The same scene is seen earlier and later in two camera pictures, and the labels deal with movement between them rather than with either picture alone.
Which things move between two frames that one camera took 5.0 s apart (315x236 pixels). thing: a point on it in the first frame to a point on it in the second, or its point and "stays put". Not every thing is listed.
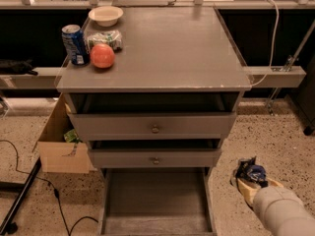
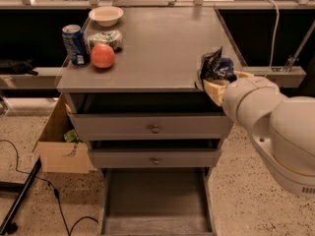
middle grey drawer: x=155 y=157 stays put
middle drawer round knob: x=156 y=161 stays put
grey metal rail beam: x=275 y=77 stays put
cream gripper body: x=266 y=199 to x=235 y=97
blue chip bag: x=248 y=168 to x=214 y=66
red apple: x=102 y=55 stays put
